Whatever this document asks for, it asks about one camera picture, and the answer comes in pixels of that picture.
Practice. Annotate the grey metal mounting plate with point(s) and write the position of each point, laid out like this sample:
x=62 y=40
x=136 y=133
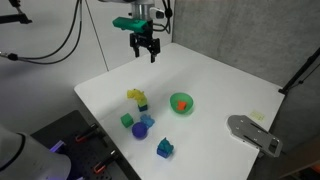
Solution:
x=253 y=135

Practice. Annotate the black stand pole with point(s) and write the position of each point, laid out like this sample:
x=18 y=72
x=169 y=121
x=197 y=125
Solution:
x=300 y=71

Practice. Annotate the black orange clamp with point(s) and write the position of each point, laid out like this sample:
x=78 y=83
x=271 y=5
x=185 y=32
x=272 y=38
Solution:
x=105 y=162
x=86 y=133

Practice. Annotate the light blue elephant toy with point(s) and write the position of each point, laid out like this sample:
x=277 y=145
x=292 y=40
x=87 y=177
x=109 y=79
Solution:
x=147 y=120

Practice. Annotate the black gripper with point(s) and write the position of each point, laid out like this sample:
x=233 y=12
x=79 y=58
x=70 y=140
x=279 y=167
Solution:
x=144 y=40

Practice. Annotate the yellow sticky note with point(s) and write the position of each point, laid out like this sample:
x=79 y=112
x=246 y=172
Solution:
x=257 y=115

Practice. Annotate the blue and green block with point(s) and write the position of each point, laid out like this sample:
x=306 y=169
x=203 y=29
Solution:
x=143 y=108

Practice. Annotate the green plastic bowl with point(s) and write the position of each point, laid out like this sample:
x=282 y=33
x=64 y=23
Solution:
x=181 y=110

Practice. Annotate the white cylindrical robot base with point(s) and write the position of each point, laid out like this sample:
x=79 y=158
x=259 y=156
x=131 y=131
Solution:
x=30 y=156

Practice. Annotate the lime yellow block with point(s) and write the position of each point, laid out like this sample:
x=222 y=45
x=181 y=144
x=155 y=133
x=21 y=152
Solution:
x=142 y=102

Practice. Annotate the orange toy figure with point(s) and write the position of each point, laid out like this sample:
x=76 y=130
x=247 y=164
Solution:
x=181 y=105

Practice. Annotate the black perforated board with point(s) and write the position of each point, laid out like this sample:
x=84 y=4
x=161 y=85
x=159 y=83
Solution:
x=80 y=153

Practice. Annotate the purple spiky ball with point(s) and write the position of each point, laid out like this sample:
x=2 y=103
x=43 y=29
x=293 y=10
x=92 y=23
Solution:
x=139 y=130

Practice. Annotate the yellow spiky toy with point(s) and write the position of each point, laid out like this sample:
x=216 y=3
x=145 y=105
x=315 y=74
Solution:
x=140 y=93

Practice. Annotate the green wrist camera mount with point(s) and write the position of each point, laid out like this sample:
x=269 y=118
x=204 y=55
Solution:
x=130 y=24

